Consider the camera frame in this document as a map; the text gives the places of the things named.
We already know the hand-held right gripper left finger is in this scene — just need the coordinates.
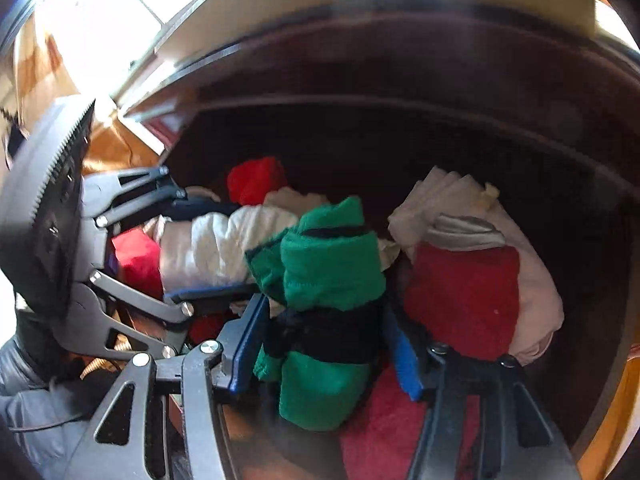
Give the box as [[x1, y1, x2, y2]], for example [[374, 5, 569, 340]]
[[62, 292, 273, 480]]

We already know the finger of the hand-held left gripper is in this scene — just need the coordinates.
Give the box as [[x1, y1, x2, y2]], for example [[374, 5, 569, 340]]
[[92, 165, 242, 228], [52, 267, 261, 361]]

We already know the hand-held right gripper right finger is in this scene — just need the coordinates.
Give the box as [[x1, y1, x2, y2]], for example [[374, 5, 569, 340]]
[[382, 307, 583, 480]]

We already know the white underwear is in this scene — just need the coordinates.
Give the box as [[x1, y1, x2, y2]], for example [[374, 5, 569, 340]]
[[145, 187, 326, 301]]

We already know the orange-red knit sock bundle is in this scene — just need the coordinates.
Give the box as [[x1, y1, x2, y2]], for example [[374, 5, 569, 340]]
[[226, 156, 290, 207]]

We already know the bright red underwear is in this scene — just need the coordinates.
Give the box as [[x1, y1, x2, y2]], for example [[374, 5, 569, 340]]
[[111, 230, 166, 302]]

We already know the black and green sock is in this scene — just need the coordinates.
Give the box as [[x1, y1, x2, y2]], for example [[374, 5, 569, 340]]
[[244, 196, 388, 433]]

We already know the red underwear grey waistband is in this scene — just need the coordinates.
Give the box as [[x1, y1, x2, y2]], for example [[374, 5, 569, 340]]
[[400, 214, 523, 361]]

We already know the pale pink underwear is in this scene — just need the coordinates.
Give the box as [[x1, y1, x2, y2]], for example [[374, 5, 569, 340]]
[[387, 165, 566, 361]]

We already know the maroon sock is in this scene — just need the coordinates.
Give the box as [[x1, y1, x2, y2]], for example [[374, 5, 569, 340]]
[[340, 360, 483, 480]]

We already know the orange and cream curtain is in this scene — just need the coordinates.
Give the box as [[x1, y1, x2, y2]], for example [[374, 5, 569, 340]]
[[10, 20, 86, 111]]

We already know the tan woven strap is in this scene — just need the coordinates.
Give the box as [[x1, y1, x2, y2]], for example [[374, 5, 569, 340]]
[[79, 337, 132, 380]]

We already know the black cable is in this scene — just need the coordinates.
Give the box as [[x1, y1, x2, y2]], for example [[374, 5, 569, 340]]
[[7, 407, 91, 433]]

